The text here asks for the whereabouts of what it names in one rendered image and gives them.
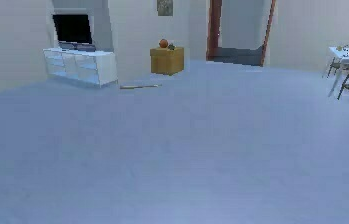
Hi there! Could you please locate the yellow wooden box cabinet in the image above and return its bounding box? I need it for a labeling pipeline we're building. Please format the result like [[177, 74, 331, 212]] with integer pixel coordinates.
[[149, 46, 185, 76]]

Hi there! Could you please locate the white low cabinet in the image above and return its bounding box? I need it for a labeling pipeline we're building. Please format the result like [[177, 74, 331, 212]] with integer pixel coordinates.
[[43, 47, 119, 88]]

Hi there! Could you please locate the black television set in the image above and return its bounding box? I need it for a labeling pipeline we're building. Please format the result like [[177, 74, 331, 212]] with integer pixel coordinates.
[[52, 13, 97, 53]]

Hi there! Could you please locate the white table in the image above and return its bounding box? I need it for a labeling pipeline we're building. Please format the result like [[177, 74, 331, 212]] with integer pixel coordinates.
[[327, 46, 349, 98]]

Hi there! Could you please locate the red-brown door frame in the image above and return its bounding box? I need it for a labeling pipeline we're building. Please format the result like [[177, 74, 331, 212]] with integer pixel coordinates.
[[206, 0, 278, 67]]

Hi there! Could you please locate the framed wall picture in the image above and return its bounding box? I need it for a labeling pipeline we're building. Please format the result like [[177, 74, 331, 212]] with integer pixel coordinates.
[[156, 0, 174, 17]]

